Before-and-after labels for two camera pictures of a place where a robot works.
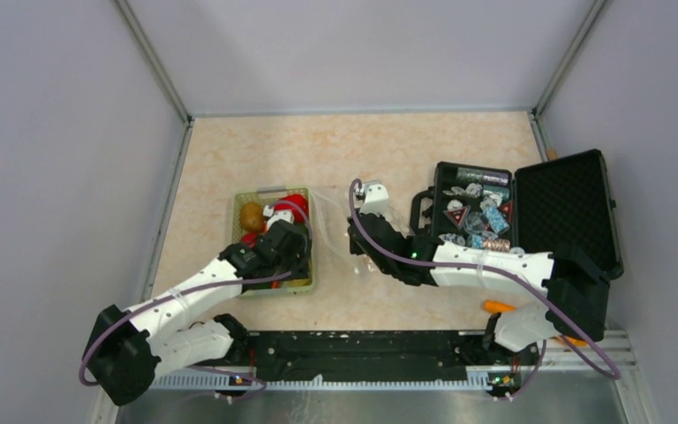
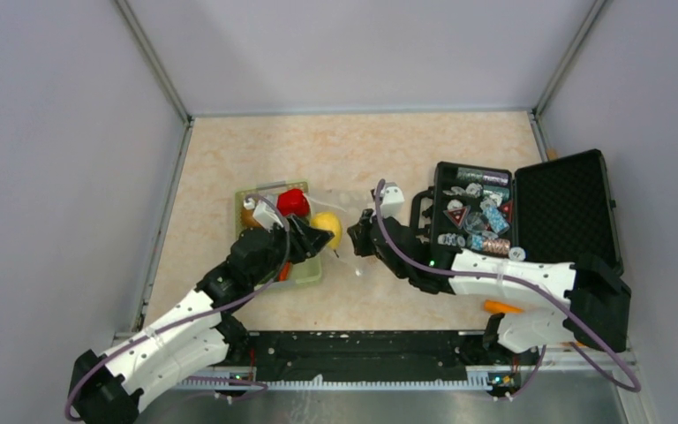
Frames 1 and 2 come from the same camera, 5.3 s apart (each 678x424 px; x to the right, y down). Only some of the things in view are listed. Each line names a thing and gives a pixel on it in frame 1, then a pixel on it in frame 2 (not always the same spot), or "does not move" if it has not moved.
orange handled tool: x=499 y=306 does not move
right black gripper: x=356 y=247 does not move
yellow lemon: x=299 y=283 to x=328 y=221
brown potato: x=252 y=216 does not move
